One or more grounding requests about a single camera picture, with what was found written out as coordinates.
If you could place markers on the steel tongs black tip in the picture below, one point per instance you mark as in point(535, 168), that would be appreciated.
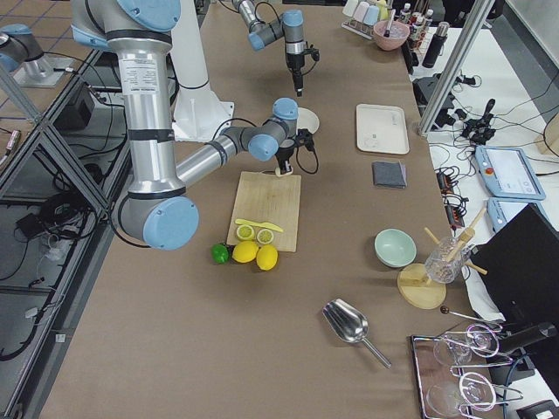
point(389, 23)

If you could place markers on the aluminium frame post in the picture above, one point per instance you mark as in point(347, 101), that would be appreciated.
point(469, 32)

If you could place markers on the wooden cutting board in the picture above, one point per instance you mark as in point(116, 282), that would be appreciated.
point(268, 198)

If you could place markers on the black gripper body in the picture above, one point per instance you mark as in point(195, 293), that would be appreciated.
point(284, 154)
point(294, 62)

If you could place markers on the lemon half slice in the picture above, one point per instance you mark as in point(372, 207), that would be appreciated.
point(245, 232)
point(265, 236)

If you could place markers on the upper teach pendant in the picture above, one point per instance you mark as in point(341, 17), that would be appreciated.
point(508, 173)

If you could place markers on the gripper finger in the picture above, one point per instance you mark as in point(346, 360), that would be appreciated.
point(286, 168)
point(298, 83)

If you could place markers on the grey folded cloth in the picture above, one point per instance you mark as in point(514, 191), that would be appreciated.
point(389, 174)

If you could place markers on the upper lemon half slice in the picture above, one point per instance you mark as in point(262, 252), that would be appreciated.
point(245, 232)

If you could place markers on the green lime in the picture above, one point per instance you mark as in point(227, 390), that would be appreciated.
point(220, 253)

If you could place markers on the lower teach pendant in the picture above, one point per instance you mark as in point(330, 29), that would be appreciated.
point(502, 210)

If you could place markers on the yellow lemon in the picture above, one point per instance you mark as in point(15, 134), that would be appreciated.
point(245, 252)
point(267, 257)

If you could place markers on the white steamed bun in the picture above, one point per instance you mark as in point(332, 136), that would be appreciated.
point(278, 172)

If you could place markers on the lower lemon half slice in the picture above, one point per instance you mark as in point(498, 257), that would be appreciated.
point(265, 236)

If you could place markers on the cream rabbit tray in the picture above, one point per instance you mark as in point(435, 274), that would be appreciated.
point(381, 129)

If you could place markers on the beige round plate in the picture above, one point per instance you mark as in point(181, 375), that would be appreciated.
point(308, 120)

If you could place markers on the mint green bowl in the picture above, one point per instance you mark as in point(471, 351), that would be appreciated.
point(395, 248)

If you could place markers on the glass cup on stand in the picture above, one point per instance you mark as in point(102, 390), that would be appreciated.
point(439, 267)

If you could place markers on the yellow lemon far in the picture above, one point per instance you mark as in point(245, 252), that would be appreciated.
point(267, 257)

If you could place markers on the pink bowl with ice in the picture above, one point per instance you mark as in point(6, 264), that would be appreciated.
point(399, 33)

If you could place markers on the teach pendant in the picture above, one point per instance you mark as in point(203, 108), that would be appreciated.
point(502, 210)
point(508, 173)

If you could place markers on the white cup rack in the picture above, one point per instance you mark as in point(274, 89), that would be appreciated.
point(363, 15)

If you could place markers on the black tray with glasses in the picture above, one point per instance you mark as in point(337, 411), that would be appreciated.
point(478, 372)

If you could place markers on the yellow plastic knife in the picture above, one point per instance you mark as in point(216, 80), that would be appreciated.
point(264, 225)

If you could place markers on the black thermos bottle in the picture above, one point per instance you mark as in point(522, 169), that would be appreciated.
point(436, 44)

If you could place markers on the yellow lemon near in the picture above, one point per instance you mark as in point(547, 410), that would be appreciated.
point(245, 252)

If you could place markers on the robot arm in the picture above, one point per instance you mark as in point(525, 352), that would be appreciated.
point(289, 26)
point(155, 208)

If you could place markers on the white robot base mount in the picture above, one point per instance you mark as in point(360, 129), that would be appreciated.
point(198, 111)

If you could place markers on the steel scoop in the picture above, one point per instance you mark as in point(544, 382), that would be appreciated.
point(351, 326)

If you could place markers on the wooden cup stand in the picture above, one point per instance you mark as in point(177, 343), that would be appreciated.
point(424, 293)

